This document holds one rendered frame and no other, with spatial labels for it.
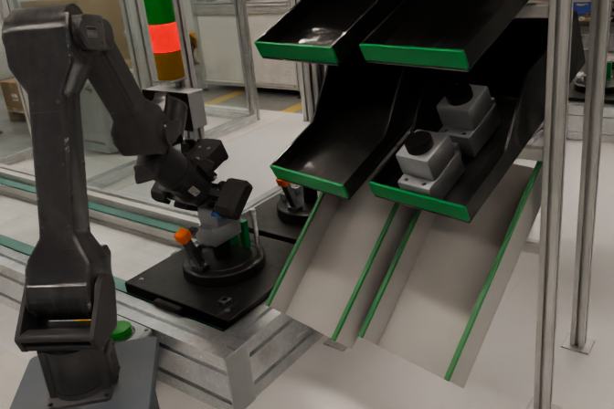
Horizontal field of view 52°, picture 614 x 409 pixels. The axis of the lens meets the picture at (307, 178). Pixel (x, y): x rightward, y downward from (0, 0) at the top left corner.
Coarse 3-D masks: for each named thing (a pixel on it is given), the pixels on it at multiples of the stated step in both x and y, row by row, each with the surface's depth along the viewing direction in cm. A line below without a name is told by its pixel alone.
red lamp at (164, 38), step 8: (168, 24) 112; (152, 32) 113; (160, 32) 112; (168, 32) 113; (176, 32) 114; (152, 40) 114; (160, 40) 113; (168, 40) 113; (176, 40) 114; (160, 48) 113; (168, 48) 114; (176, 48) 115
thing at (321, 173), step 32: (352, 64) 89; (384, 64) 94; (320, 96) 86; (352, 96) 91; (384, 96) 88; (416, 96) 80; (320, 128) 87; (352, 128) 85; (384, 128) 82; (288, 160) 84; (320, 160) 83; (352, 160) 80; (352, 192) 75
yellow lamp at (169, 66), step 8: (160, 56) 114; (168, 56) 114; (176, 56) 115; (160, 64) 115; (168, 64) 114; (176, 64) 115; (160, 72) 115; (168, 72) 115; (176, 72) 115; (184, 72) 117
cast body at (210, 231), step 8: (200, 208) 104; (208, 208) 103; (200, 216) 105; (208, 216) 103; (240, 216) 109; (200, 224) 105; (208, 224) 104; (216, 224) 103; (224, 224) 104; (232, 224) 105; (200, 232) 104; (208, 232) 103; (216, 232) 102; (224, 232) 104; (232, 232) 106; (240, 232) 108; (200, 240) 105; (208, 240) 103; (216, 240) 103; (224, 240) 104
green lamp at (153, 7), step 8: (144, 0) 111; (152, 0) 110; (160, 0) 111; (168, 0) 112; (152, 8) 111; (160, 8) 111; (168, 8) 112; (152, 16) 112; (160, 16) 111; (168, 16) 112; (152, 24) 112; (160, 24) 112
